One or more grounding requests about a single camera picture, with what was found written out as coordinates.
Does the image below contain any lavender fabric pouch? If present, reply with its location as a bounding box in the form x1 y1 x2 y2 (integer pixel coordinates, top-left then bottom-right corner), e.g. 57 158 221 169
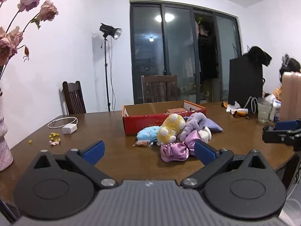
205 118 223 132

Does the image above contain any purple satin scrunchie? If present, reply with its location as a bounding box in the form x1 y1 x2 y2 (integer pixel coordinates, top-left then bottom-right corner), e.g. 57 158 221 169
160 130 211 162

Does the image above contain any lavender fluffy headband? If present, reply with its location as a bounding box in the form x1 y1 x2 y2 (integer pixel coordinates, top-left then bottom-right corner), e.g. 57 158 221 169
179 112 207 141

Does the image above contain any yellow plush toy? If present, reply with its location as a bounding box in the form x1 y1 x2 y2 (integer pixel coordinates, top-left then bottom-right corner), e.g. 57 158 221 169
157 113 186 146

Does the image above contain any blue plush toy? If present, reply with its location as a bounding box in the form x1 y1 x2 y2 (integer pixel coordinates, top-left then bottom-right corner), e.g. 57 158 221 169
136 126 160 143

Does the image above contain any pink suitcase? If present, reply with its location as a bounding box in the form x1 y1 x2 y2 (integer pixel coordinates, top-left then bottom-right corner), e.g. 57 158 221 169
280 75 301 121

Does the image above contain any glass cup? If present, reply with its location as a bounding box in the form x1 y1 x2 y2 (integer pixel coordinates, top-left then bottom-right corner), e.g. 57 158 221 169
258 98 272 124

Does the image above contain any white power adapter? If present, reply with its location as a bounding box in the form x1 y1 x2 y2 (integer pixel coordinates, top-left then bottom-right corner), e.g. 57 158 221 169
62 124 78 134

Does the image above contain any orange white tube wrapper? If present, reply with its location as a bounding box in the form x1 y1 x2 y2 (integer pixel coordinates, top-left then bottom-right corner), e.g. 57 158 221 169
221 102 249 119

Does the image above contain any snack packet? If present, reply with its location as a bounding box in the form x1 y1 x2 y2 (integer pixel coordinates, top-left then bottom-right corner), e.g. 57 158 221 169
133 140 153 147

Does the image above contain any dark wooden chair left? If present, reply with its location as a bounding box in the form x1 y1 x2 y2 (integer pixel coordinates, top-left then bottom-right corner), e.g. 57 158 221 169
62 81 86 115

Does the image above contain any dark wooden chair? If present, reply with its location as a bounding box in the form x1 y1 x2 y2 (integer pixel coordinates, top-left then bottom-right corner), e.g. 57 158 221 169
62 81 86 115
141 75 181 103

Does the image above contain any black paper bag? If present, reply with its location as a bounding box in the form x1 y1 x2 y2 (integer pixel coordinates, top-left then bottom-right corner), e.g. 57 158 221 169
228 56 263 107

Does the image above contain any person with dark hair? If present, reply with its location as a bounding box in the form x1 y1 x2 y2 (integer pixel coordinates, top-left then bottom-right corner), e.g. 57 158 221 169
265 53 301 100

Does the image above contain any small pink box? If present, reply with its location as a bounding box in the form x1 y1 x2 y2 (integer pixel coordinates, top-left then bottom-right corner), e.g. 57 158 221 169
166 108 187 114

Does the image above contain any pink textured vase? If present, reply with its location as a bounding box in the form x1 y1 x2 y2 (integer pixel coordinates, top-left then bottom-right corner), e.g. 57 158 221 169
0 90 14 171

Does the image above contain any red cardboard box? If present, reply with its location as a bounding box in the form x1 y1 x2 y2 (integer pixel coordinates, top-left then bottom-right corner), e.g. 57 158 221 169
122 100 207 135

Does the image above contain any dark wooden chair centre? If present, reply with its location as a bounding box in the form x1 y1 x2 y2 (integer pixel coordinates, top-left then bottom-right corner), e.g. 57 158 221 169
141 75 181 103

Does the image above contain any sliding glass door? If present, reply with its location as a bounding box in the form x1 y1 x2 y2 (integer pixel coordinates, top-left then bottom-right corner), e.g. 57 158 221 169
130 2 241 104

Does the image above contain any studio light on stand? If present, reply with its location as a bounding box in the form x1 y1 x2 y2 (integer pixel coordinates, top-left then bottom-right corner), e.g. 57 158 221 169
100 23 122 112

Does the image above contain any white coiled cable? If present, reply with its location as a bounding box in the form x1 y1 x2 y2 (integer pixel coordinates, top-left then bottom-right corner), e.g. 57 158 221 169
47 116 79 130

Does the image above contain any white charging cable right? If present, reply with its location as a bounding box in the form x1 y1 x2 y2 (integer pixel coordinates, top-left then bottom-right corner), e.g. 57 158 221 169
243 96 259 113

